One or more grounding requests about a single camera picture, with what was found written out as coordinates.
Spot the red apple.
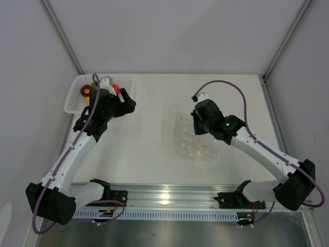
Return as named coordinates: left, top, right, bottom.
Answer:
left=112, top=84, right=120, bottom=95

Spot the dark red mangosteen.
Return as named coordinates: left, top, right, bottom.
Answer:
left=80, top=84, right=95, bottom=97

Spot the clear zip top bag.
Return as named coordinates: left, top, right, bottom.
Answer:
left=172, top=110, right=221, bottom=162

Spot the yellow banana bunch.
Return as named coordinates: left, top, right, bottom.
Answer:
left=85, top=96, right=90, bottom=105

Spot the white radish with green top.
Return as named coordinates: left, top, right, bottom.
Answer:
left=91, top=82, right=97, bottom=90

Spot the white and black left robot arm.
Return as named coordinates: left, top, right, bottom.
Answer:
left=26, top=87, right=136, bottom=225

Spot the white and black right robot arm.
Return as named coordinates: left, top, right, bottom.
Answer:
left=191, top=99, right=316, bottom=211

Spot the white perforated plastic basket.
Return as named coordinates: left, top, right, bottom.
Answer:
left=64, top=74, right=136, bottom=115

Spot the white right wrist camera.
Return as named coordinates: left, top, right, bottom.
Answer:
left=191, top=93, right=210, bottom=102

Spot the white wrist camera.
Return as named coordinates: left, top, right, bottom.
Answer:
left=191, top=93, right=210, bottom=102
left=100, top=76, right=117, bottom=95

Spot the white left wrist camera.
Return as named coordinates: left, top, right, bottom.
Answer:
left=100, top=76, right=117, bottom=95

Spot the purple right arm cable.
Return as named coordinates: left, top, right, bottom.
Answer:
left=191, top=80, right=325, bottom=228

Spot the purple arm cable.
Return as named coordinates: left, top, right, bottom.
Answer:
left=32, top=73, right=125, bottom=235
left=191, top=80, right=325, bottom=228

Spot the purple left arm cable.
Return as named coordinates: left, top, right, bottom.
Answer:
left=32, top=73, right=125, bottom=235

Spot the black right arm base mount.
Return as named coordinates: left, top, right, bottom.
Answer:
left=213, top=192, right=266, bottom=209

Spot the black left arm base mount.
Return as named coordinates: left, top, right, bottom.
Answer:
left=102, top=190, right=128, bottom=207

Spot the aluminium mounting rail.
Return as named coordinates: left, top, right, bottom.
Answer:
left=111, top=183, right=237, bottom=210

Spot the white slotted cable duct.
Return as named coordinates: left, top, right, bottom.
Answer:
left=73, top=209, right=239, bottom=222

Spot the left aluminium frame post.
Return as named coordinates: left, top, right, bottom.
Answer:
left=39, top=0, right=84, bottom=75

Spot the aluminium frame post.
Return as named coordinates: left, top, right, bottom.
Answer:
left=39, top=0, right=84, bottom=75
left=262, top=0, right=316, bottom=83

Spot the right aluminium frame post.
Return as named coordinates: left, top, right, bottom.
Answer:
left=262, top=0, right=316, bottom=83

